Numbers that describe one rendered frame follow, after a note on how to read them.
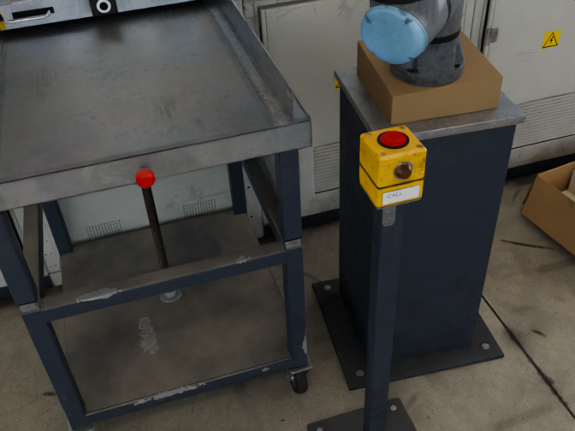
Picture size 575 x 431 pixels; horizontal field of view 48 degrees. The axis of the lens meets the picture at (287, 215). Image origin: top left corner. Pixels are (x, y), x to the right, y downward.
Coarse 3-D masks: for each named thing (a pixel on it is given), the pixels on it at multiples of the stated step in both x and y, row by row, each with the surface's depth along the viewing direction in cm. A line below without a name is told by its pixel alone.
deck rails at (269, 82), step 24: (216, 0) 164; (216, 24) 153; (240, 24) 142; (0, 48) 147; (240, 48) 141; (264, 48) 125; (264, 72) 129; (264, 96) 124; (288, 96) 116; (288, 120) 117
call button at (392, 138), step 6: (390, 132) 102; (396, 132) 102; (384, 138) 100; (390, 138) 100; (396, 138) 100; (402, 138) 100; (384, 144) 100; (390, 144) 99; (396, 144) 99; (402, 144) 100
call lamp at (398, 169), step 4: (400, 164) 99; (404, 164) 99; (408, 164) 99; (396, 168) 99; (400, 168) 98; (404, 168) 98; (408, 168) 98; (412, 168) 100; (396, 172) 99; (400, 172) 99; (404, 172) 98; (408, 172) 99; (396, 176) 100; (400, 176) 99; (404, 176) 99; (408, 176) 99
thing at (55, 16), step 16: (16, 0) 149; (32, 0) 149; (48, 0) 150; (64, 0) 151; (80, 0) 152; (128, 0) 156; (144, 0) 157; (160, 0) 158; (176, 0) 159; (192, 0) 160; (0, 16) 149; (16, 16) 150; (32, 16) 151; (64, 16) 153; (80, 16) 155
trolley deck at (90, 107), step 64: (64, 64) 140; (128, 64) 138; (192, 64) 137; (0, 128) 120; (64, 128) 119; (128, 128) 118; (192, 128) 117; (256, 128) 116; (0, 192) 107; (64, 192) 111
